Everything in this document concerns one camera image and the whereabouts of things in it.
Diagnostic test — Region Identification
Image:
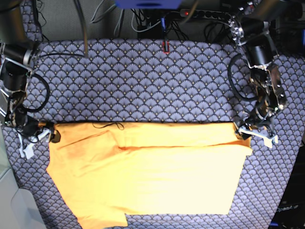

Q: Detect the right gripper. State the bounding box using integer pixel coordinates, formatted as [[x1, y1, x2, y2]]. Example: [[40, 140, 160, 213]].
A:
[[5, 105, 61, 143]]

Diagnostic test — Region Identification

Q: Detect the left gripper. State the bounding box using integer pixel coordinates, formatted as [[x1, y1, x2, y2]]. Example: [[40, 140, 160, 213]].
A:
[[233, 95, 286, 140]]

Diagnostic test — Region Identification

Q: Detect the yellow T-shirt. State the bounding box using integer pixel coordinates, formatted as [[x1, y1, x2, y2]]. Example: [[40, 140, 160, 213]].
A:
[[47, 123, 252, 229]]

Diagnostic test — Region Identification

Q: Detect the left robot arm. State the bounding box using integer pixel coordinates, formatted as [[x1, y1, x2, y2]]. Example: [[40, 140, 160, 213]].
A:
[[227, 0, 305, 148]]

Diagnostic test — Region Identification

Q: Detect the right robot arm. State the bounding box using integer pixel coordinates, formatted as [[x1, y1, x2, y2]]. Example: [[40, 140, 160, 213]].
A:
[[0, 0, 61, 143]]

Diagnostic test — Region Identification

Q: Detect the blue fan-pattern tablecloth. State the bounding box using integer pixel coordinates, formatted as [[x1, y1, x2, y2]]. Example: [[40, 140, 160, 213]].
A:
[[0, 0, 305, 229]]

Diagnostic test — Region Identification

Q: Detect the white plastic bin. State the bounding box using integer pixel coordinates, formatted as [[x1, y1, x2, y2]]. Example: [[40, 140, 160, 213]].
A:
[[0, 133, 46, 229]]

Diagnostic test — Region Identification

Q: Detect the black OpenArm box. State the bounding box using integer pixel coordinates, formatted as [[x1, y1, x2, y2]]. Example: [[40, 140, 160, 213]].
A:
[[269, 141, 305, 229]]

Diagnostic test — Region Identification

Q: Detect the red table clamp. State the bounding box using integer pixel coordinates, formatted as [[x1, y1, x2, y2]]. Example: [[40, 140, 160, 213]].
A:
[[162, 41, 170, 54]]

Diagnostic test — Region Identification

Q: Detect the black power strip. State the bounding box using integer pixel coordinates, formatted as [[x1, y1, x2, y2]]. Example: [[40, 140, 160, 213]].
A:
[[191, 10, 231, 21]]

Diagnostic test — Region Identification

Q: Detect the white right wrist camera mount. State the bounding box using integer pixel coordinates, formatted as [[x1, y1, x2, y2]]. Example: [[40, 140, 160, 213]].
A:
[[15, 129, 51, 159]]

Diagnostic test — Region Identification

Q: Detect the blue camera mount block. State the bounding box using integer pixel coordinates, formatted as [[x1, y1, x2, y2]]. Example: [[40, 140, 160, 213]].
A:
[[115, 0, 182, 10]]

